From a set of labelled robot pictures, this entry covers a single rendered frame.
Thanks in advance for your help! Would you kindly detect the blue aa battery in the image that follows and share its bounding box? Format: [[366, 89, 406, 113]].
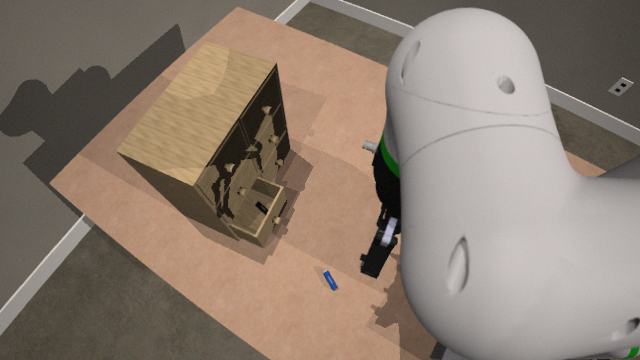
[[322, 270, 338, 290]]

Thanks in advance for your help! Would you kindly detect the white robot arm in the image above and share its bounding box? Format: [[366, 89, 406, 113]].
[[362, 8, 640, 360]]

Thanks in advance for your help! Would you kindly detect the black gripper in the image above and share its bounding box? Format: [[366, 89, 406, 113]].
[[359, 184, 401, 279]]

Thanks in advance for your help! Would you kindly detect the small wooden chest of drawers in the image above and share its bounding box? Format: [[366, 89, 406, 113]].
[[116, 42, 291, 241]]

